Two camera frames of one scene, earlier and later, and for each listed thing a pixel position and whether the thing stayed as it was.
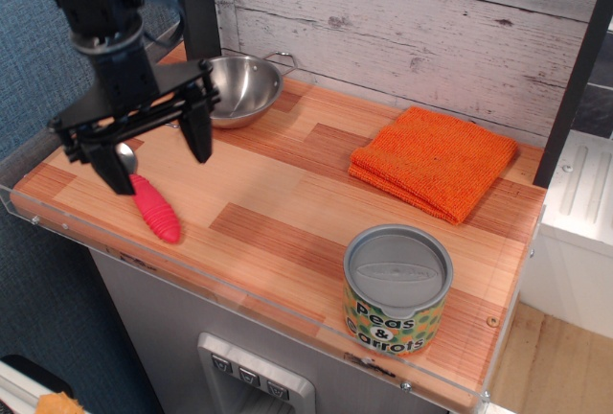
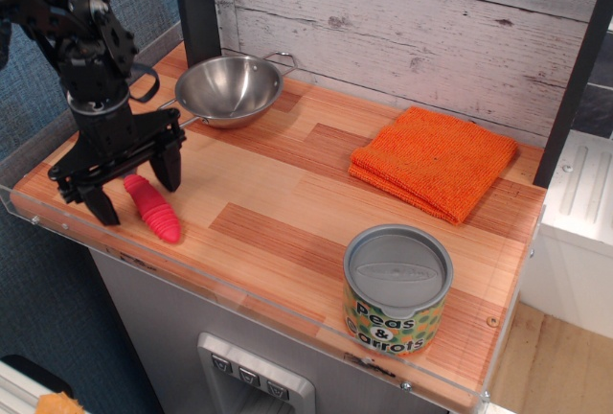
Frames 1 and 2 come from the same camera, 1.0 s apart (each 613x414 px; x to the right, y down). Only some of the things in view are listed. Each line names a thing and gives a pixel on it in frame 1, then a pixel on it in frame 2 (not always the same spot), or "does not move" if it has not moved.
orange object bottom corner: [58, 403] does not move
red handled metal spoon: [154, 210] does not move
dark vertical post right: [579, 75] does not move
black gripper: [131, 92] to [114, 139]
